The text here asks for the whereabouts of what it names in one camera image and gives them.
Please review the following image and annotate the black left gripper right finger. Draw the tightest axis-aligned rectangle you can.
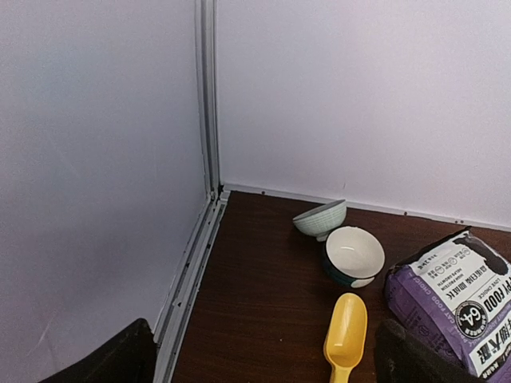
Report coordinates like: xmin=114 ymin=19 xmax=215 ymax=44
xmin=375 ymin=319 xmax=483 ymax=383

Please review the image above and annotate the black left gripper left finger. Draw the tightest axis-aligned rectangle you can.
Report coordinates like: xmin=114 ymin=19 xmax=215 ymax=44
xmin=44 ymin=318 xmax=154 ymax=383

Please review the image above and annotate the yellow plastic scoop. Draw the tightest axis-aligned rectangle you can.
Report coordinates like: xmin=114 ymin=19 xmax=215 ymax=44
xmin=323 ymin=293 xmax=368 ymax=382

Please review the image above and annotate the purple pet food bag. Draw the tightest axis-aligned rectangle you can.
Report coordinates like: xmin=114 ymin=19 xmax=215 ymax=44
xmin=384 ymin=227 xmax=510 ymax=382

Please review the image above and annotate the dark bowl white inside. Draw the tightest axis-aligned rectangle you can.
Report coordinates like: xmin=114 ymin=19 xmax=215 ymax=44
xmin=322 ymin=227 xmax=386 ymax=289

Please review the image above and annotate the pale green ribbed bowl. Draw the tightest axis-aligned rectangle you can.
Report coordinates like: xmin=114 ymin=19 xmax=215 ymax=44
xmin=292 ymin=199 xmax=347 ymax=242

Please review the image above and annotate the aluminium corner post left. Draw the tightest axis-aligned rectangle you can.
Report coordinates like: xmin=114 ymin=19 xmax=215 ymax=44
xmin=195 ymin=0 xmax=221 ymax=201

